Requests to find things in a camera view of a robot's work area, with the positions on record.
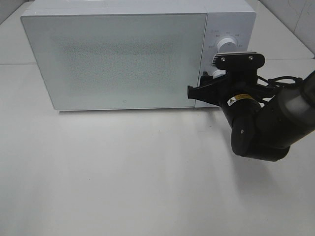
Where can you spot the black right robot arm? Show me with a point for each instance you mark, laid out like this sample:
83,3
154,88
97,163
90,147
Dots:
265,119

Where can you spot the white microwave oven body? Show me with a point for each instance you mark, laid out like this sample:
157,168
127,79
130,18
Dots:
224,18

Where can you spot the white timer knob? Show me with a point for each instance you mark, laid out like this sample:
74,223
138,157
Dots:
219,73

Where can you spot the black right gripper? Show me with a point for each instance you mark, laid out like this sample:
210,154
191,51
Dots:
227,91

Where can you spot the upper white power knob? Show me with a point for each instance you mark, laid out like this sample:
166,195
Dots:
226,45

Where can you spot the white microwave door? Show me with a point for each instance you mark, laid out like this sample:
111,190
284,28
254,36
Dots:
94,62

